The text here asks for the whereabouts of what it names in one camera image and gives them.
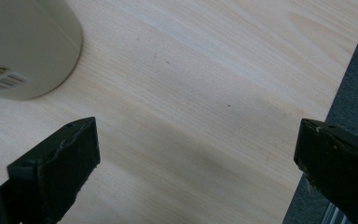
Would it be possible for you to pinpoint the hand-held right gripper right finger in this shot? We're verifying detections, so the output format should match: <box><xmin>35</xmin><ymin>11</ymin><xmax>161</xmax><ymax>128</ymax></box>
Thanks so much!
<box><xmin>293</xmin><ymin>118</ymin><xmax>358</xmax><ymax>224</ymax></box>

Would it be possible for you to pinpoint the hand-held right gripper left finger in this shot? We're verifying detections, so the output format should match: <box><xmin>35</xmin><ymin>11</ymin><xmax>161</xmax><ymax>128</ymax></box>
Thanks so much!
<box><xmin>0</xmin><ymin>117</ymin><xmax>102</xmax><ymax>224</ymax></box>

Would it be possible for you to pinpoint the beige plastic container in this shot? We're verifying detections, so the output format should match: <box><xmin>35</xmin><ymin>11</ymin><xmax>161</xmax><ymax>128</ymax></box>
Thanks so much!
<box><xmin>0</xmin><ymin>0</ymin><xmax>84</xmax><ymax>102</ymax></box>

